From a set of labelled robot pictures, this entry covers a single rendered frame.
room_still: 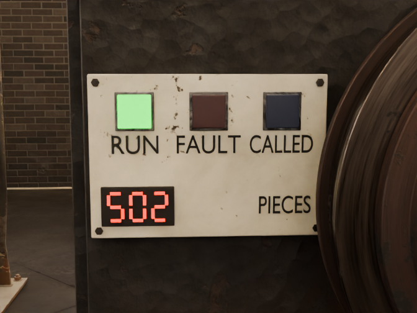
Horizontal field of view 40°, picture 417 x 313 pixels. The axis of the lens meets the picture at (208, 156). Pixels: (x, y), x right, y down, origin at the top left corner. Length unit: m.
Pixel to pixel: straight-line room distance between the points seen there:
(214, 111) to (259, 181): 0.09
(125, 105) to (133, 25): 0.09
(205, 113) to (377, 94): 0.19
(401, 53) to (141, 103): 0.27
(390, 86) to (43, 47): 6.33
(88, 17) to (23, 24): 6.18
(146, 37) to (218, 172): 0.17
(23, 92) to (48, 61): 0.44
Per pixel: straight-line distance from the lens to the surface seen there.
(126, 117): 0.62
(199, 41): 0.64
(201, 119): 0.62
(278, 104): 0.63
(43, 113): 6.77
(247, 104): 0.63
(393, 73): 0.52
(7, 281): 3.67
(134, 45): 0.64
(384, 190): 0.51
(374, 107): 0.52
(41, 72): 6.76
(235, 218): 0.64
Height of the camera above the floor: 1.23
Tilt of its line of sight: 8 degrees down
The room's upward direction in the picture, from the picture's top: straight up
